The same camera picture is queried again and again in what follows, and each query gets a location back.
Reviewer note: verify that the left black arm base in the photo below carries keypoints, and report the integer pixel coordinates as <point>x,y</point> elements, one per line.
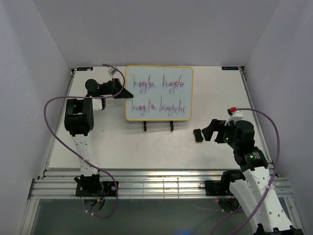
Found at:
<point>92,186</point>

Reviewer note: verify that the right blue corner label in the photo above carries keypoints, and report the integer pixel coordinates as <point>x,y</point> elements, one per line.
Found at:
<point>229,68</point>

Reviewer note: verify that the black whiteboard eraser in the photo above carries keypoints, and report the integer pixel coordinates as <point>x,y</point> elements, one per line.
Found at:
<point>198,135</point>

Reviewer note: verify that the blue corner label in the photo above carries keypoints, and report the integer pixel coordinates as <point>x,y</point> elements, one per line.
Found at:
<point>229,68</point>
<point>84,69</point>

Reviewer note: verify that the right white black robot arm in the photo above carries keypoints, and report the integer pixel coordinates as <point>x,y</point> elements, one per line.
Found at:
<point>250,184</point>

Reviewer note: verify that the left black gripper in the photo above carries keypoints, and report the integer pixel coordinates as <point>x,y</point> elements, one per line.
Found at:
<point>115,83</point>

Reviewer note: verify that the left blue corner label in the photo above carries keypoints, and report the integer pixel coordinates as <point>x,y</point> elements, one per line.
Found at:
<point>84,69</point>

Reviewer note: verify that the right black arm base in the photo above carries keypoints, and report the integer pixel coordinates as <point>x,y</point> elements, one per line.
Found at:
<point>214,188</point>

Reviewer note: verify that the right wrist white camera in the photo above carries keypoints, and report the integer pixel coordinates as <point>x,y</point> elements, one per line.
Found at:
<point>234,116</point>

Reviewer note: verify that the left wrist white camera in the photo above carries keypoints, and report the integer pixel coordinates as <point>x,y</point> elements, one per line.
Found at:
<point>112,71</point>

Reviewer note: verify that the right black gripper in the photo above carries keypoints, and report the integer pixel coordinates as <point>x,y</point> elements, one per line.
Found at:
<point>216,125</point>

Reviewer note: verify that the aluminium rail frame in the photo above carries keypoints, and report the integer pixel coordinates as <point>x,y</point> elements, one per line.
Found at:
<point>133,184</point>

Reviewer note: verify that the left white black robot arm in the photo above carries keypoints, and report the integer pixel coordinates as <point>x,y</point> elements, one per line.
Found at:
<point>79,122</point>

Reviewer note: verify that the wrist white camera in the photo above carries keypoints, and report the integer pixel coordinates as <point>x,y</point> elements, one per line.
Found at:
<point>112,71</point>
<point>234,116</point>

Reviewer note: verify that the yellow framed whiteboard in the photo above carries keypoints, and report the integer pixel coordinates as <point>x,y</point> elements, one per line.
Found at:
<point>160,93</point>

